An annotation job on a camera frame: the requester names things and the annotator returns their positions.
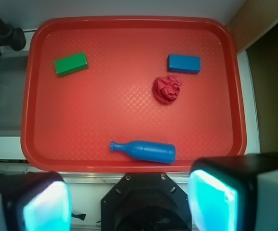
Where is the blue plastic toy bottle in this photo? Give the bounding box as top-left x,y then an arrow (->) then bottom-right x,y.
109,141 -> 176,164

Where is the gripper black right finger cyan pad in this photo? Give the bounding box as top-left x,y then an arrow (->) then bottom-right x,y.
188,152 -> 278,231

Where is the blue rectangular block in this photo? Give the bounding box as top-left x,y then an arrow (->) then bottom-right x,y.
168,54 -> 201,74

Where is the grey toy faucet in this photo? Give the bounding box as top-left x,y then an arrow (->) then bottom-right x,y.
0,18 -> 26,57

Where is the red plastic tray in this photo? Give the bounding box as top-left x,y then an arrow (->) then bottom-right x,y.
21,16 -> 247,173

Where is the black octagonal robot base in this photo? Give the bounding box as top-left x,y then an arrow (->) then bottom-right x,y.
101,173 -> 192,231

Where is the grey toy sink basin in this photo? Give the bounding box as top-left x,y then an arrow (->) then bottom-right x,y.
0,51 -> 28,137

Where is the crumpled red paper ball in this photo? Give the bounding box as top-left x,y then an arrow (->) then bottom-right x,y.
152,75 -> 183,105

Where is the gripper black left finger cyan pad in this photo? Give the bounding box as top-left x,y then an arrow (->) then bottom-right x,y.
0,172 -> 72,231

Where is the green rectangular block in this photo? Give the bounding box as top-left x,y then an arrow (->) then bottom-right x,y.
54,52 -> 89,77

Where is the brown cardboard panel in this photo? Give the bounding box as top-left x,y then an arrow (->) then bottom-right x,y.
226,0 -> 278,54

